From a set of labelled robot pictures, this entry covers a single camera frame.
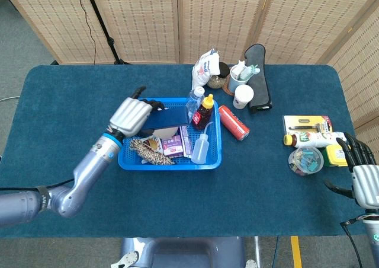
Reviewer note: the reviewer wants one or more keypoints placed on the blue plastic perforated basket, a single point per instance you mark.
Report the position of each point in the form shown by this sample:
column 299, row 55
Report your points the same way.
column 165, row 165

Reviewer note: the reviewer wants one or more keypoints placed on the orange cylindrical can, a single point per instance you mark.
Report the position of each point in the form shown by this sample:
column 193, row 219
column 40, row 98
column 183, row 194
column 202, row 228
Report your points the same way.
column 234, row 122

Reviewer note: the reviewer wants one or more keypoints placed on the light blue toothbrush cup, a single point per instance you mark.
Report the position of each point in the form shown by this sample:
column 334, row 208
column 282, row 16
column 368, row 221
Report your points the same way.
column 234, row 85

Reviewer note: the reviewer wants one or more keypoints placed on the white toothpaste tube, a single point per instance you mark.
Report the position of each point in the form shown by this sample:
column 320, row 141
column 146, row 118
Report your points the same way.
column 240, row 70

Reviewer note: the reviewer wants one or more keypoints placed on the bamboo folding screen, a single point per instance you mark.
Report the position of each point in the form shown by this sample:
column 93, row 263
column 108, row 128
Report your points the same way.
column 142, row 19

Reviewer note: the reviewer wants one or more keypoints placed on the glass jar black lid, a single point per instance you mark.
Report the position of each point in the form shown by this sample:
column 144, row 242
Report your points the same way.
column 217, row 81

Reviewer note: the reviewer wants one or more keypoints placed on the clear plastic water bottle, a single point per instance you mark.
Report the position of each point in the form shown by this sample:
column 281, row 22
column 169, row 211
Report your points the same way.
column 194, row 102

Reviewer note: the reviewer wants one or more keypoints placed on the flat purple white box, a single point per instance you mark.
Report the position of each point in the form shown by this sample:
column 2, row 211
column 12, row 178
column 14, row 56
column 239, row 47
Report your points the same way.
column 173, row 146

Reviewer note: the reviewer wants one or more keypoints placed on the black tripod stand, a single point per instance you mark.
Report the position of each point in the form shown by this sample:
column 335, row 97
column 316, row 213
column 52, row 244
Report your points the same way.
column 100, row 22

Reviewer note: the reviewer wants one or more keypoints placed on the honey bear bottle yellow cap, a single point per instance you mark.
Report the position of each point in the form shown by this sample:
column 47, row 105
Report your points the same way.
column 202, row 114

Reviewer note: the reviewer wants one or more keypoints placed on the white blue-print plastic bag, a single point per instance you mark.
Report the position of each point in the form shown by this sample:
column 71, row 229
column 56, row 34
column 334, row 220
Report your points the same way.
column 204, row 69

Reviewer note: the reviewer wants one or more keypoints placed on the white floral paper cup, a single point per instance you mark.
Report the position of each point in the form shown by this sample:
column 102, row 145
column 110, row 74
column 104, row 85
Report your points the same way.
column 242, row 97

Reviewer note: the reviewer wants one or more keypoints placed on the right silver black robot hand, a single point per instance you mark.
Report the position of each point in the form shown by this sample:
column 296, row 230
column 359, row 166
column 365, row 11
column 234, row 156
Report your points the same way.
column 365, row 185

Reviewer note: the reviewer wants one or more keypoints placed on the white orange snack packet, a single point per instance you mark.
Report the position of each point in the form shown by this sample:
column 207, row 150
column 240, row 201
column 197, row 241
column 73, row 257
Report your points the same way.
column 154, row 143

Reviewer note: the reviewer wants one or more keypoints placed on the yellow razor blister pack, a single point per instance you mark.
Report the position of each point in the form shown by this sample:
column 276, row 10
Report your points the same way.
column 305, row 121

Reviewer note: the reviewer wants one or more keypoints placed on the clear tub of binder clips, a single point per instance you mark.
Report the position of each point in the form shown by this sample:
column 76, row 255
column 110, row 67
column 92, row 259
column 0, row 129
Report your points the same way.
column 305, row 161

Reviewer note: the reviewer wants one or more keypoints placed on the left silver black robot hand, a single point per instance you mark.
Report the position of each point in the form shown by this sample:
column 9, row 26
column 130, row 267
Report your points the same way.
column 130, row 116

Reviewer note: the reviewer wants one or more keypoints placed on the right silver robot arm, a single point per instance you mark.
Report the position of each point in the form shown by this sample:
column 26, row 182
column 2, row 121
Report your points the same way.
column 373, row 235

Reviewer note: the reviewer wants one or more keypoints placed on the brown round coaster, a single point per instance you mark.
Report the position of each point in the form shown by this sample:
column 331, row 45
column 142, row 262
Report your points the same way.
column 228, row 90

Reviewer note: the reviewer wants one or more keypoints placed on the yellow green sponge block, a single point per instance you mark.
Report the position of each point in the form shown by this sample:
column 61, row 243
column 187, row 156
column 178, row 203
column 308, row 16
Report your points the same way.
column 331, row 156

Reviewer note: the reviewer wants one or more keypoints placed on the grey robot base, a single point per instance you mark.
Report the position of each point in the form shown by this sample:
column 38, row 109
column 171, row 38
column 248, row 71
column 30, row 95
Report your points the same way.
column 183, row 253

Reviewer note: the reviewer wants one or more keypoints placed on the yellow floor tape strip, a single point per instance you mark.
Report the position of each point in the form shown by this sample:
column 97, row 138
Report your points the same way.
column 296, row 251

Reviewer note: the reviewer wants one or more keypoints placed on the clear squeeze wash bottle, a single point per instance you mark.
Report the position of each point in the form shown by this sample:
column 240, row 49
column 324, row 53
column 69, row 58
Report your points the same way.
column 199, row 149

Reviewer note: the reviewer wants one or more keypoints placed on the grey folded towel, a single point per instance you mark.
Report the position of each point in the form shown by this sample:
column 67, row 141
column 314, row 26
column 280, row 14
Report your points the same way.
column 262, row 84

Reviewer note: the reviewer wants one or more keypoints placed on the teal table cover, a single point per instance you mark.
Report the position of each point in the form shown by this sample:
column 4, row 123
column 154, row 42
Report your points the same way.
column 189, row 197

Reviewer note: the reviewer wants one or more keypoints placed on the white drink bottle yellow cap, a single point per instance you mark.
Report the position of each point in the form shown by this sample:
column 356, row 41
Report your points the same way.
column 311, row 139

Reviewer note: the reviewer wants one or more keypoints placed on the dark blue rectangular box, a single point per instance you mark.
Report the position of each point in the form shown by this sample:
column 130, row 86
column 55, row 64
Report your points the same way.
column 168, row 116

